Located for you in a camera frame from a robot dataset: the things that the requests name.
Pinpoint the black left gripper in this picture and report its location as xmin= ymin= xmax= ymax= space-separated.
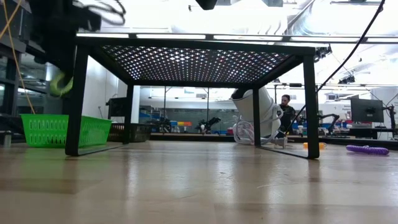
xmin=30 ymin=6 xmax=77 ymax=76

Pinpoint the green coil wrist keychain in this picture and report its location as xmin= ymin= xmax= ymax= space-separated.
xmin=49 ymin=70 xmax=75 ymax=98

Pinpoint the green plastic basket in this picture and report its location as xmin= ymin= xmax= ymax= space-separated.
xmin=20 ymin=113 xmax=113 ymax=148

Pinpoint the black plastic basket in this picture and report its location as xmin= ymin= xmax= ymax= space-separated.
xmin=107 ymin=123 xmax=153 ymax=143

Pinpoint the black boxy monitor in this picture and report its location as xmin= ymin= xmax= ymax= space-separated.
xmin=107 ymin=97 xmax=129 ymax=121

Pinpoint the black perforated metal riser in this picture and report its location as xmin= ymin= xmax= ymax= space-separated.
xmin=65 ymin=36 xmax=321 ymax=159

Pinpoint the long background table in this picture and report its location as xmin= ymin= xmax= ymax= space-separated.
xmin=150 ymin=132 xmax=398 ymax=144

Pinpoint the white cylindrical appliance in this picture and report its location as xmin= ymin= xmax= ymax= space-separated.
xmin=230 ymin=86 xmax=282 ymax=139

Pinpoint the person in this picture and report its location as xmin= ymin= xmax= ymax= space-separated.
xmin=277 ymin=94 xmax=298 ymax=135

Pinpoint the orange oblong object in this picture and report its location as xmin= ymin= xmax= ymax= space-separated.
xmin=303 ymin=142 xmax=326 ymax=151

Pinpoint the dark computer monitor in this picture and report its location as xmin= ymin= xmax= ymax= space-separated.
xmin=350 ymin=98 xmax=385 ymax=124

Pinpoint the yellow cable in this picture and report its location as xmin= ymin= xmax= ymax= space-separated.
xmin=0 ymin=0 xmax=37 ymax=114

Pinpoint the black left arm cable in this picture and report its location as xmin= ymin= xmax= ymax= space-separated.
xmin=73 ymin=0 xmax=127 ymax=26

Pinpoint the overhead frame light bar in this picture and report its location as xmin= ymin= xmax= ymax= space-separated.
xmin=76 ymin=32 xmax=398 ymax=44

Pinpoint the white coiled power cable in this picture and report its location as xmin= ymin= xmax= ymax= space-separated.
xmin=232 ymin=104 xmax=289 ymax=149

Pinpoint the black hanging cable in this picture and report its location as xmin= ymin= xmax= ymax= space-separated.
xmin=285 ymin=0 xmax=386 ymax=135

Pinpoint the purple coil wrist keychain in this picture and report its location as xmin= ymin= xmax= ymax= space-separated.
xmin=346 ymin=144 xmax=390 ymax=156

